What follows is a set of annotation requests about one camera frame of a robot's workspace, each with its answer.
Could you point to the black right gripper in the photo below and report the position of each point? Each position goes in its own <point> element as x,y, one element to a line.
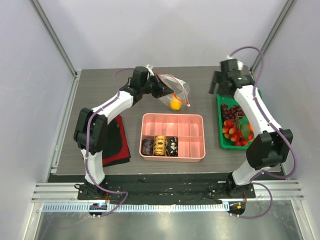
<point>219,81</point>

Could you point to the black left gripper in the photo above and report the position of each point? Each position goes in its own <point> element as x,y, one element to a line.
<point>162,90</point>

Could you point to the clear zip bag orange seal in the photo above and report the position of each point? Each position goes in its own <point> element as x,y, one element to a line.
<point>180,87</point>

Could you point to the yellow orange fake fruit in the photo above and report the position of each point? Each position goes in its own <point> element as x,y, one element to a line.
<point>175,105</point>

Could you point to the purple fake grape bunch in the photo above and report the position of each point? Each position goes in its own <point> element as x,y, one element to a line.
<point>231,113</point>

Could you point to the orange fake orange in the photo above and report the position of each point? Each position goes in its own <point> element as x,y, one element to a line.
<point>250,127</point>

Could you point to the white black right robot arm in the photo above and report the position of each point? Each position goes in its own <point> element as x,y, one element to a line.
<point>271,143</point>

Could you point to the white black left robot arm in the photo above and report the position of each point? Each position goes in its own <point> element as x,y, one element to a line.
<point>91,129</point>

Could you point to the pink divided organizer tray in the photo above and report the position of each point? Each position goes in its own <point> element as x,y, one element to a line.
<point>188,129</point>

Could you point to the gold patterned tape roll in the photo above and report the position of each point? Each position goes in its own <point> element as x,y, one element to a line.
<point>159,147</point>

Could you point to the dark patterned tape roll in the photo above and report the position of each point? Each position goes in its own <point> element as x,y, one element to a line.
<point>147,147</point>

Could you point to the black white patterned tape roll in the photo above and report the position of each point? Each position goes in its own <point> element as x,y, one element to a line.
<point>172,147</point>

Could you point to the red cloth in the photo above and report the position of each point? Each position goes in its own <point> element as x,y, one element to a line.
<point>116,150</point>

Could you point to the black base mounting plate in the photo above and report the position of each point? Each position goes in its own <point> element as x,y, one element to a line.
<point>162,192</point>

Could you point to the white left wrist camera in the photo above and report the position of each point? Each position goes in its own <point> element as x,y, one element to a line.
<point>150,69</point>

